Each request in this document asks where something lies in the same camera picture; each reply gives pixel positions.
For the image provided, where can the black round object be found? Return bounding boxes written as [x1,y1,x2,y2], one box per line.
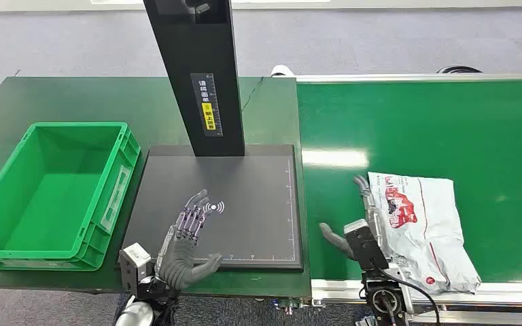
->
[436,65,484,75]

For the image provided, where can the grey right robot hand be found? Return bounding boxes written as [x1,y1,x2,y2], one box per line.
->
[319,175,385,261]

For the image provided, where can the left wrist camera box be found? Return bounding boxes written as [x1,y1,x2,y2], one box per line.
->
[118,242,155,293]

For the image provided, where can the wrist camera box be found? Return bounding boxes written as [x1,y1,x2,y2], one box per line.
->
[118,242,155,293]
[343,219,389,272]

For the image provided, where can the white red-printed mailer package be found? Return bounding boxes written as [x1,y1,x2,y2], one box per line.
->
[367,171,483,296]

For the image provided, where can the dark green table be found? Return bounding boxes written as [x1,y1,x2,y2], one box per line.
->
[0,75,313,299]

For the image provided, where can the green plastic crate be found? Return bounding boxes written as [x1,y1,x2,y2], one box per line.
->
[0,122,141,272]

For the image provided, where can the green conveyor belt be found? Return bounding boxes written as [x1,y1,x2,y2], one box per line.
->
[296,79,522,284]

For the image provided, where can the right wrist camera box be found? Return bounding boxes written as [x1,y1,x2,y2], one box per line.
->
[343,219,389,272]

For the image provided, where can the black inbound scanner machine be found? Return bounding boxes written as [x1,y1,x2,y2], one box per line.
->
[118,0,305,271]

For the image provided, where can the metal fittings under table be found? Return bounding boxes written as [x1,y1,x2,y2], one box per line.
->
[270,297,328,316]

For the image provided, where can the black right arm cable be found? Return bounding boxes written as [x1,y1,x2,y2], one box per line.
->
[377,267,442,326]

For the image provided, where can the thin black table cable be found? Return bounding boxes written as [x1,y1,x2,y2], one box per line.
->
[241,77,264,113]

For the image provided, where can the clear crate label pocket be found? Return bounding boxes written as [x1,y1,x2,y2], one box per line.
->
[100,164,133,233]

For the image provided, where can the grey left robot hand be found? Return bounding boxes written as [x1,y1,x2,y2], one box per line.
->
[157,189,224,291]

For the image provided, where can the black yellow instruction label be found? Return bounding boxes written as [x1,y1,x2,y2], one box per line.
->
[190,72,224,138]

